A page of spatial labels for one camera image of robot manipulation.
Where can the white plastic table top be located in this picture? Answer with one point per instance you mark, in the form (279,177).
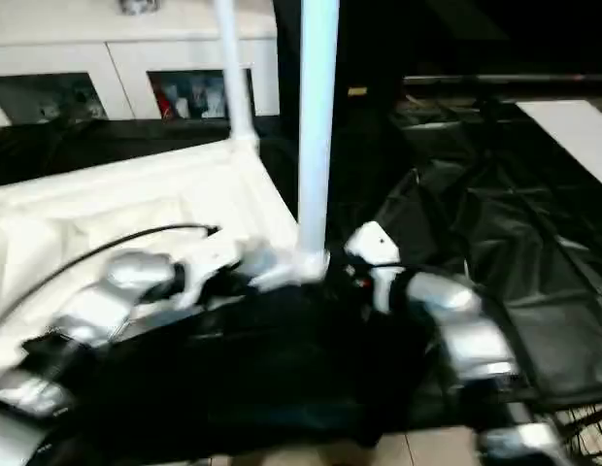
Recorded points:
(111,209)

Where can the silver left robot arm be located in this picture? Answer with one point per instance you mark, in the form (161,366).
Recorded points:
(102,301)

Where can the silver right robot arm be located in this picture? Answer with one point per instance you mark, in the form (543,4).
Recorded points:
(471,335)

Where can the black plastic mat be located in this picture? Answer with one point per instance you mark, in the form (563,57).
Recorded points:
(476,218)

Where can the white small bottle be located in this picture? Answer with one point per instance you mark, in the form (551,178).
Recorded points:
(183,109)
(216,104)

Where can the yellow label sticker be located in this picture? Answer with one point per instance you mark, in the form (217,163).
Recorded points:
(357,91)

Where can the black tall cabinet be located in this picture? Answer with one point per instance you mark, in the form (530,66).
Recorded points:
(369,48)

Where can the black long bar device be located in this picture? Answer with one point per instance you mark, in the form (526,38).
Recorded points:
(500,78)

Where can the white flat board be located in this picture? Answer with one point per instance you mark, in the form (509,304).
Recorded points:
(573,131)

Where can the white glass-door cabinet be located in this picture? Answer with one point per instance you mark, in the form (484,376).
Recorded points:
(111,48)

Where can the black white crumpled bundle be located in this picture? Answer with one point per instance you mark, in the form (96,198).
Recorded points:
(138,6)

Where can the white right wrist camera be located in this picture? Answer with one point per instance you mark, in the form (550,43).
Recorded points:
(376,242)

